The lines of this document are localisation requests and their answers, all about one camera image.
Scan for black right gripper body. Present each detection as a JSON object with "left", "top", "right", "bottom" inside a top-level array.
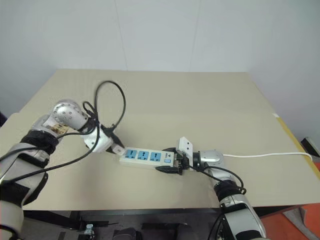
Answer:
[{"left": 174, "top": 151, "right": 191, "bottom": 175}]

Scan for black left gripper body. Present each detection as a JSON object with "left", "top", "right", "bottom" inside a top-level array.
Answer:
[{"left": 100, "top": 124, "right": 117, "bottom": 141}]

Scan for white power strip blue sockets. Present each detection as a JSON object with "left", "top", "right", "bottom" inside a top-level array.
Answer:
[{"left": 118, "top": 146, "right": 176, "bottom": 170}]

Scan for dark purple object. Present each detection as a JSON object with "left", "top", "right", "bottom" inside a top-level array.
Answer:
[{"left": 0, "top": 109, "right": 9, "bottom": 127}]

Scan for grey fabric piece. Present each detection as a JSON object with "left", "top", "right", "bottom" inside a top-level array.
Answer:
[{"left": 281, "top": 205, "right": 310, "bottom": 234}]

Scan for dark grey box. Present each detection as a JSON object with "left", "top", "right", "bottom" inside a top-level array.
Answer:
[{"left": 299, "top": 136, "right": 320, "bottom": 164}]

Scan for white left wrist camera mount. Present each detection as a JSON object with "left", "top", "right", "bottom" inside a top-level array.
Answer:
[{"left": 80, "top": 124, "right": 114, "bottom": 154}]

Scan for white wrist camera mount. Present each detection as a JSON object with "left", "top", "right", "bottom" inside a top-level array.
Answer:
[
  {"left": 80, "top": 124, "right": 114, "bottom": 154},
  {"left": 175, "top": 136, "right": 194, "bottom": 161}
]

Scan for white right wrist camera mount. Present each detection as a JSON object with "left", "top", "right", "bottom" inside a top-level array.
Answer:
[{"left": 175, "top": 136, "right": 194, "bottom": 161}]

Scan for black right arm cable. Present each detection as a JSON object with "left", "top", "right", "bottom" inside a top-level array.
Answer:
[{"left": 193, "top": 161, "right": 248, "bottom": 240}]

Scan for black table frame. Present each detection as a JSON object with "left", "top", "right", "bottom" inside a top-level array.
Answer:
[{"left": 23, "top": 205, "right": 304, "bottom": 240}]

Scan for white power strip cord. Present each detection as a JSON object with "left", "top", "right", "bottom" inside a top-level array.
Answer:
[{"left": 221, "top": 152, "right": 314, "bottom": 162}]

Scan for small silver metal bracket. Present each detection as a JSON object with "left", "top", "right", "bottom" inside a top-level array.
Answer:
[{"left": 83, "top": 223, "right": 95, "bottom": 237}]

